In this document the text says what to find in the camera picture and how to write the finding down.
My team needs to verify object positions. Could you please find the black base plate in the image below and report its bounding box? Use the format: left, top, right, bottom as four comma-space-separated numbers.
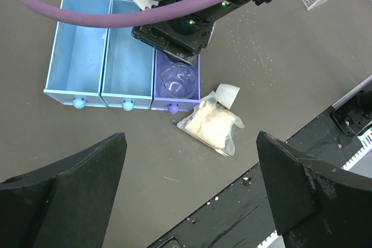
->
145, 75, 372, 248

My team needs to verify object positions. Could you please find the bag of cotton balls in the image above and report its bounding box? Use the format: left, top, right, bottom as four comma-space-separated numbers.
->
175, 91, 245, 157

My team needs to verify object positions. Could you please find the clear glass beaker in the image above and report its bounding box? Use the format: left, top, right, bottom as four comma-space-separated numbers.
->
159, 63, 198, 99

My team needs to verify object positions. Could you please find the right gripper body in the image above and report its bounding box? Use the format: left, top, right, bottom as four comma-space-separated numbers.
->
132, 0, 216, 66

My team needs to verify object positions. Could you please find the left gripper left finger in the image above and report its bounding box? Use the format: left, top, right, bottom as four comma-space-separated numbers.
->
1, 132, 127, 247

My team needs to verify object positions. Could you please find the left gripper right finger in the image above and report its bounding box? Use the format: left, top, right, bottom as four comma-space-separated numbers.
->
256, 131, 371, 247

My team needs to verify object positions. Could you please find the blue three-drawer organizer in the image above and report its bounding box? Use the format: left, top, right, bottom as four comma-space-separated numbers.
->
43, 0, 202, 114

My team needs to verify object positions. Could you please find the small white plastic cup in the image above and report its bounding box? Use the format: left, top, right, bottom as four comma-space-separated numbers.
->
216, 84, 240, 110

